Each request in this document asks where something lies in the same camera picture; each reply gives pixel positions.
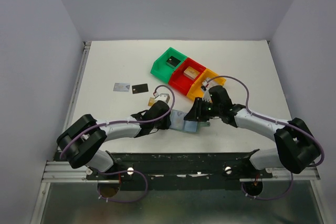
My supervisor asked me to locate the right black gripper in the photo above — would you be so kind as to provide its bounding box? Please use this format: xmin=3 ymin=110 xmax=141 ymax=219
xmin=183 ymin=97 xmax=222 ymax=122

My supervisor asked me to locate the silver VIP credit card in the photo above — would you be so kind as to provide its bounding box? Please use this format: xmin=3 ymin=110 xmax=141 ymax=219
xmin=113 ymin=83 xmax=130 ymax=92

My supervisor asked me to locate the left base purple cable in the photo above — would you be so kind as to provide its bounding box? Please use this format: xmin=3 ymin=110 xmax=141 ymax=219
xmin=98 ymin=170 xmax=149 ymax=204

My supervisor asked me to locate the black card in green bin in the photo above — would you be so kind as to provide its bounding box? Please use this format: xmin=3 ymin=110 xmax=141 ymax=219
xmin=166 ymin=56 xmax=181 ymax=68

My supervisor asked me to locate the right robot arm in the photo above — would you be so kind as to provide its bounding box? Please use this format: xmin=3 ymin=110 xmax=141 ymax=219
xmin=184 ymin=86 xmax=322 ymax=178

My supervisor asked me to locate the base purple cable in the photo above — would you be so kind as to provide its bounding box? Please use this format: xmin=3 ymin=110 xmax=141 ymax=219
xmin=241 ymin=171 xmax=294 ymax=201
xmin=98 ymin=170 xmax=149 ymax=204

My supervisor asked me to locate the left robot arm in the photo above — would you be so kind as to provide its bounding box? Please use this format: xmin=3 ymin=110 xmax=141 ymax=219
xmin=56 ymin=101 xmax=171 ymax=179

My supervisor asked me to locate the green plastic bin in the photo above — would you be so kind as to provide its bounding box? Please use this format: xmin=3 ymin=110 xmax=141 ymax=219
xmin=150 ymin=47 xmax=187 ymax=83

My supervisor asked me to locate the red plastic bin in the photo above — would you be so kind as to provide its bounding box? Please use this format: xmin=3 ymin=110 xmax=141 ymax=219
xmin=169 ymin=58 xmax=206 ymax=96

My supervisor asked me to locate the tan gold credit card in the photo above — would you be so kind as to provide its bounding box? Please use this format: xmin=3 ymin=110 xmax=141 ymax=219
xmin=148 ymin=97 xmax=155 ymax=106

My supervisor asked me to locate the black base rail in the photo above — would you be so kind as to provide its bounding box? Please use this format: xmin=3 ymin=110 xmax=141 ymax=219
xmin=86 ymin=153 xmax=273 ymax=195

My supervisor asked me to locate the blue card sleeve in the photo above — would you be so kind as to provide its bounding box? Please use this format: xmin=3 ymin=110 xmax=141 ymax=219
xmin=183 ymin=121 xmax=198 ymax=133

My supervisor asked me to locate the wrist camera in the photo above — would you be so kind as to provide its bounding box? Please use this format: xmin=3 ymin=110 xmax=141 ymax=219
xmin=201 ymin=81 xmax=212 ymax=102
xmin=153 ymin=92 xmax=170 ymax=104

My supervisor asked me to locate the yellow plastic bin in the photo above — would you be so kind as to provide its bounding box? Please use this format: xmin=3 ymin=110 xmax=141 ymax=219
xmin=187 ymin=68 xmax=226 ymax=101

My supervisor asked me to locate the black credit card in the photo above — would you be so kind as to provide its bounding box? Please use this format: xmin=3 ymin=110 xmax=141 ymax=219
xmin=132 ymin=83 xmax=149 ymax=94

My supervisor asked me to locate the grey-green card holder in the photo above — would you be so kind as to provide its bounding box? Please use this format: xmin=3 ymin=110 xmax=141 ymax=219
xmin=170 ymin=110 xmax=211 ymax=133

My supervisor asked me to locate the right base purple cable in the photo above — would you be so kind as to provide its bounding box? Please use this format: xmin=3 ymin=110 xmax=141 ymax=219
xmin=241 ymin=171 xmax=294 ymax=201

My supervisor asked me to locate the aluminium side rail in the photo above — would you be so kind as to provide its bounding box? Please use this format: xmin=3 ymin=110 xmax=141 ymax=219
xmin=41 ymin=41 xmax=92 ymax=183

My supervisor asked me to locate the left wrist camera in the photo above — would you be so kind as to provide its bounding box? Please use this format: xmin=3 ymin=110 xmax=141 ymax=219
xmin=153 ymin=92 xmax=170 ymax=104

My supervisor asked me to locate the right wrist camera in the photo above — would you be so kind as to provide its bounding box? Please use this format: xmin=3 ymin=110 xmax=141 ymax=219
xmin=201 ymin=81 xmax=212 ymax=102

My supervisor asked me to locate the tan card in red bin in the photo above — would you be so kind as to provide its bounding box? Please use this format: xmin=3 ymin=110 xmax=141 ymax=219
xmin=183 ymin=66 xmax=200 ymax=80

